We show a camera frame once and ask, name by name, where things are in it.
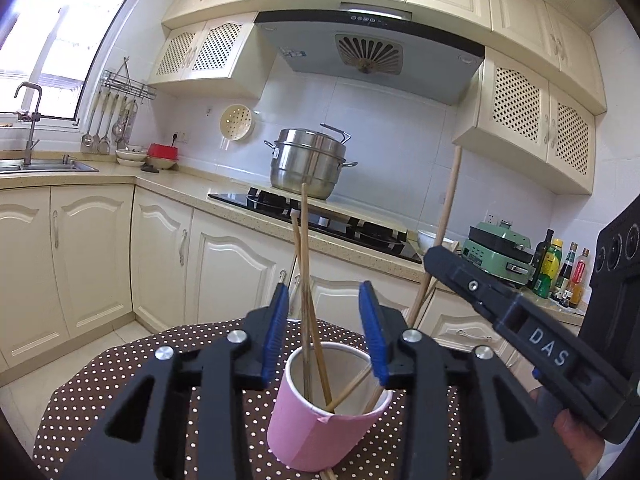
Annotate large cream lattice cabinet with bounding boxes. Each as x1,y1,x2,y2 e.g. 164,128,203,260
451,47,597,196

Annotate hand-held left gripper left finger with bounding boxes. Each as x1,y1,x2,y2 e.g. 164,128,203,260
60,282,291,480

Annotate red container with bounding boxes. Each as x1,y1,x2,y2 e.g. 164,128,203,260
146,143,181,170

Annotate stainless steel steamer pot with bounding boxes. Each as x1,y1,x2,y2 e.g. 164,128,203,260
264,123,359,201

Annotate small cream lattice cabinet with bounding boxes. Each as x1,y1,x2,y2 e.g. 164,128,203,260
147,12,261,100

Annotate red cap sauce bottle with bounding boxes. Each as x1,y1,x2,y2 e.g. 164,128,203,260
567,247,591,309

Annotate brown polka dot tablecloth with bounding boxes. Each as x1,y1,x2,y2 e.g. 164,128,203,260
32,317,463,480

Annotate pink paper cup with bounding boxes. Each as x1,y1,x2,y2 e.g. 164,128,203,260
266,341,394,472

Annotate hanging metal skimmer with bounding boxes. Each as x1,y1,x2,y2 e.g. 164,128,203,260
112,94,126,143

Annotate green electric cooker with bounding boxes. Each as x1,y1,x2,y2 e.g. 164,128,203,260
460,221,535,288

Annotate cream hanging colander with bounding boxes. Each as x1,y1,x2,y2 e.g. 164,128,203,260
220,103,257,141

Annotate white bowl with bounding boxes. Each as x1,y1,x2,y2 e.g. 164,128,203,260
417,229,458,256

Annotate metal wall utensil rack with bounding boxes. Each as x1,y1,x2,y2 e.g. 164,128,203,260
100,57,157,106

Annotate grey range hood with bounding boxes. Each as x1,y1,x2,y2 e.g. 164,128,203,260
252,2,487,107

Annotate yellow green bottle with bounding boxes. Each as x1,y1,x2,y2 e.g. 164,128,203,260
532,239,565,298

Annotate metal faucet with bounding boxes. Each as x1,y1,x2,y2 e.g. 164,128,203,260
14,82,43,167

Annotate dark sauce bottle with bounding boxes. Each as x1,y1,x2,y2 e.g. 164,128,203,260
554,242,579,306

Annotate person's right hand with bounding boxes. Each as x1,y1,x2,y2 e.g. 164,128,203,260
530,387,613,480

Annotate stack of white bowls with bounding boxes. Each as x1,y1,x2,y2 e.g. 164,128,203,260
115,145,148,167

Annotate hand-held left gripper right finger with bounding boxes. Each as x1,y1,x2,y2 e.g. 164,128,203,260
359,281,586,480

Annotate person's right forearm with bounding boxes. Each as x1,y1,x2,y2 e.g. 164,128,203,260
597,442,633,480

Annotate kitchen window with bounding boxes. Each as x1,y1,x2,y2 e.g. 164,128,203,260
0,0,151,126

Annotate cream lower cabinets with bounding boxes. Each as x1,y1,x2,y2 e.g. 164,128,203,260
0,182,586,396

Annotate steel sink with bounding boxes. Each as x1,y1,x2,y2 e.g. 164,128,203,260
0,157,99,175

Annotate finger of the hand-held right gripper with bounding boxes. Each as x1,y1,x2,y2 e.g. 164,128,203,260
424,246,521,331

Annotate black gas stove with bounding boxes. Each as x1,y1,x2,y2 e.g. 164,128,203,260
207,186,425,265

